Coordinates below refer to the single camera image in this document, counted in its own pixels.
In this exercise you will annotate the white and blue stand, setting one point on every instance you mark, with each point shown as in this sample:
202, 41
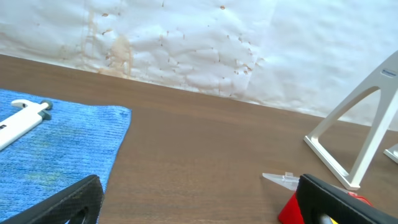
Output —
384, 102

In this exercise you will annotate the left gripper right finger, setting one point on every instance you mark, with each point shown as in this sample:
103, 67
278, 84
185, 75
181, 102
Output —
329, 199

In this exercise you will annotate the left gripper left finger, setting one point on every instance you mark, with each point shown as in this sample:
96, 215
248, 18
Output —
71, 202

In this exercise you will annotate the white pipette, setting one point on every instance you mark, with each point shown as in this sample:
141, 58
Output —
18, 124

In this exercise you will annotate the blue cloth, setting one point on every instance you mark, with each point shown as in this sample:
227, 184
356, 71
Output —
71, 140

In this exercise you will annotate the red and yellow tip box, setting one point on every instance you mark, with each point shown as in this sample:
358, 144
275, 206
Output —
290, 211

